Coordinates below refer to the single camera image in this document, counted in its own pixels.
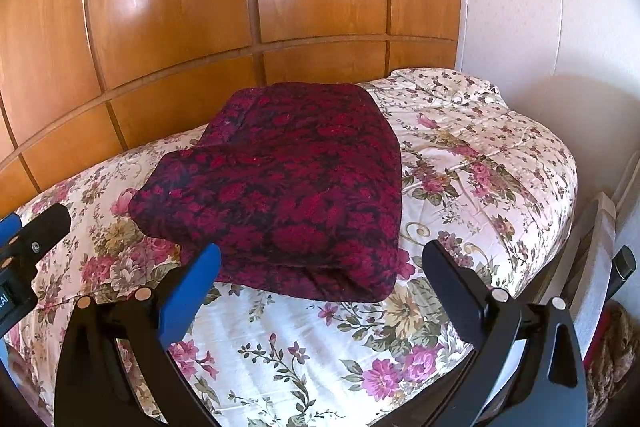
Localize black handle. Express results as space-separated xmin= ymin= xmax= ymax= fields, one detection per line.
xmin=606 ymin=246 xmax=637 ymax=297

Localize floral bedspread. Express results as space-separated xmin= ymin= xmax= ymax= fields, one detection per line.
xmin=7 ymin=67 xmax=581 ymax=427

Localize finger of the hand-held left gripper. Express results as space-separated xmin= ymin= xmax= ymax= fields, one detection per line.
xmin=0 ymin=214 xmax=24 ymax=255
xmin=12 ymin=203 xmax=72 ymax=260

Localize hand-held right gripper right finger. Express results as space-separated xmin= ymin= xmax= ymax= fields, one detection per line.
xmin=422 ymin=239 xmax=589 ymax=427

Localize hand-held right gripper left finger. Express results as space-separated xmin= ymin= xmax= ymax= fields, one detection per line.
xmin=52 ymin=243 xmax=223 ymax=427

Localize wooden wardrobe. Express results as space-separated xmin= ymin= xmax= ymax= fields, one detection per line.
xmin=0 ymin=0 xmax=464 ymax=214

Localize woven basket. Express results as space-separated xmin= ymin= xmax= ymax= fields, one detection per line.
xmin=586 ymin=302 xmax=640 ymax=416

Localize dark red floral garment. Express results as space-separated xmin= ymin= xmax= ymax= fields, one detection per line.
xmin=128 ymin=82 xmax=417 ymax=304

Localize white chair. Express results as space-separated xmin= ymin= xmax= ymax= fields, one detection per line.
xmin=574 ymin=194 xmax=620 ymax=354

